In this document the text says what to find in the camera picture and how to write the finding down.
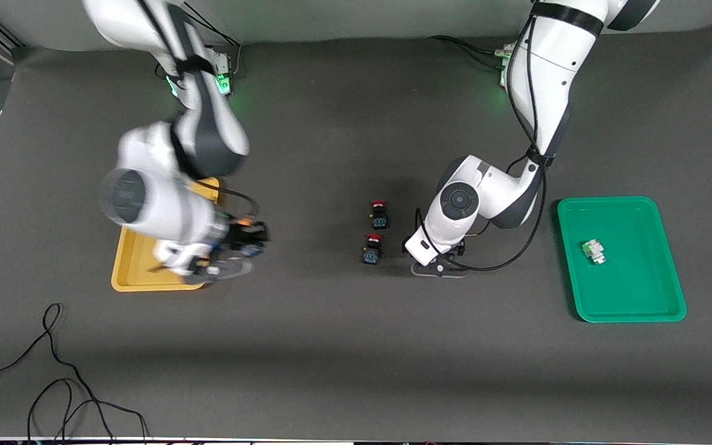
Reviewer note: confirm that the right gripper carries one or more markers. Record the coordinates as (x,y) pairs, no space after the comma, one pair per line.
(250,235)

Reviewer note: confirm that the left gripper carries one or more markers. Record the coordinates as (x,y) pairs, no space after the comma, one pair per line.
(460,248)

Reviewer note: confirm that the yellow push button switch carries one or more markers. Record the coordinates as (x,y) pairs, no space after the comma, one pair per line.
(244,220)

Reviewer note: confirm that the green push button switch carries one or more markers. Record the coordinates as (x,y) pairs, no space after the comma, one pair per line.
(593,250)

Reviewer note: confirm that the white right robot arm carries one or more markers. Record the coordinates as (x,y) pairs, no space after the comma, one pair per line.
(146,204)

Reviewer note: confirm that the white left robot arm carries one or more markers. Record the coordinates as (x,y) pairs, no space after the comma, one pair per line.
(461,201)

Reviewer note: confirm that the yellow plastic tray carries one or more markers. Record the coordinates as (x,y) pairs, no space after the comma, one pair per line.
(136,266)

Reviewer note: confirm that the dark grey table cloth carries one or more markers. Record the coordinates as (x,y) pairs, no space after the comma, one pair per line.
(356,371)

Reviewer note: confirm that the green plastic tray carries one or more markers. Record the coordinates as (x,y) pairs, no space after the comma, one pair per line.
(634,290)

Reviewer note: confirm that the red push button switch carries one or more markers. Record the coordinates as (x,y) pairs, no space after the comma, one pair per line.
(372,254)
(379,219)

